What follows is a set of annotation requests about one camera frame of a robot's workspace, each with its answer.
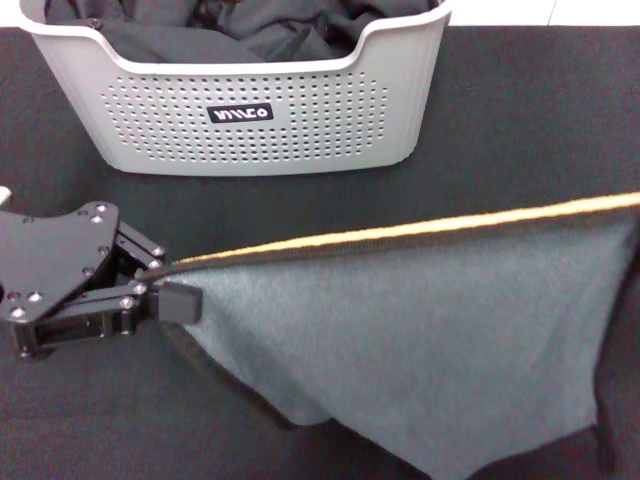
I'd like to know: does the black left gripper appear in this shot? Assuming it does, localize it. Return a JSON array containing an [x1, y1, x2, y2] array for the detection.
[[0, 199, 205, 363]]

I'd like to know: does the yellow and grey towel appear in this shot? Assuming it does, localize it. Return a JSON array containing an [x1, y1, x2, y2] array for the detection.
[[134, 190, 640, 480]]

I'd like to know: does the black tablecloth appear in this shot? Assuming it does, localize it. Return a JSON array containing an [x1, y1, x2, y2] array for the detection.
[[0, 24, 640, 480]]

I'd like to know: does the grey perforated plastic storage box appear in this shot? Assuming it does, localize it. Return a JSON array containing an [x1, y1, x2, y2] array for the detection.
[[18, 0, 454, 178]]

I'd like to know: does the black cloth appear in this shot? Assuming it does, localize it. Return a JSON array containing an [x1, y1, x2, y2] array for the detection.
[[42, 0, 442, 65]]

